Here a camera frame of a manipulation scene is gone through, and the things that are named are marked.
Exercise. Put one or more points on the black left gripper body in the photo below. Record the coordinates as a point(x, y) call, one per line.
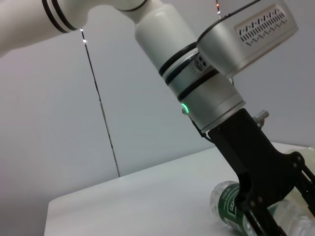
point(256, 167)

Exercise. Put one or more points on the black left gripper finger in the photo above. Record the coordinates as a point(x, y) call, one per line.
point(307, 189)
point(263, 223)

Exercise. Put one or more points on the clear green-label water bottle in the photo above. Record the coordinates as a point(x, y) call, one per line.
point(224, 204)

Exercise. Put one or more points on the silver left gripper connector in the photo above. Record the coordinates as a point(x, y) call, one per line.
point(261, 115)

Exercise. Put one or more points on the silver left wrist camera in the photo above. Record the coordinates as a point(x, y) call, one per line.
point(246, 41)

